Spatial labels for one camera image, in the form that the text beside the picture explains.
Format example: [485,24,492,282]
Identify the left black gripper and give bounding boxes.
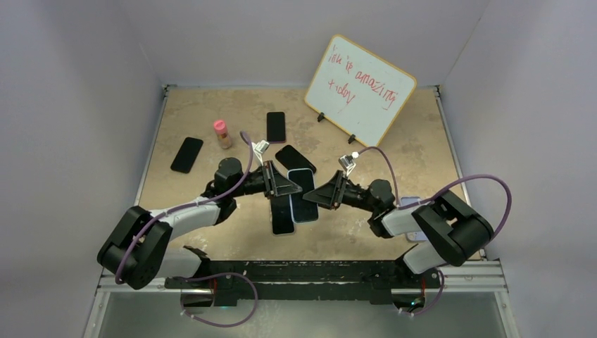
[230,161,301,200]

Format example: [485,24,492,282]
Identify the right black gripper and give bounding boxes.
[303,170,377,213]

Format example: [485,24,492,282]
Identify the light blue phone case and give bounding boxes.
[286,168,321,225]

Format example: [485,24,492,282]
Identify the clear magsafe phone case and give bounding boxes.
[269,196,296,237]

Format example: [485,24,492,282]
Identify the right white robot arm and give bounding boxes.
[303,170,494,287]

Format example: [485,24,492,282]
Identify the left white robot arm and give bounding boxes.
[97,158,302,290]

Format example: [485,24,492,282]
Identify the black phone case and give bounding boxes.
[275,144,317,173]

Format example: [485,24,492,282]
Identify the black phone purple edge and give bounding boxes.
[266,111,287,143]

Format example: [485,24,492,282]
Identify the lavender phone case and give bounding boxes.
[401,196,427,243]

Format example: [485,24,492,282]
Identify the pink capped small bottle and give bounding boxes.
[213,120,232,149]

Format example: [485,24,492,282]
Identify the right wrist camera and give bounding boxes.
[339,151,359,177]

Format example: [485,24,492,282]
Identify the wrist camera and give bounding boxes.
[251,140,270,164]
[339,151,359,177]

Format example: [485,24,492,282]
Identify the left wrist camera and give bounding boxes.
[251,140,270,164]

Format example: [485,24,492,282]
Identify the whiteboard with yellow frame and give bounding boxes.
[304,35,417,146]

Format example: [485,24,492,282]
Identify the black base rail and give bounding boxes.
[165,260,441,308]

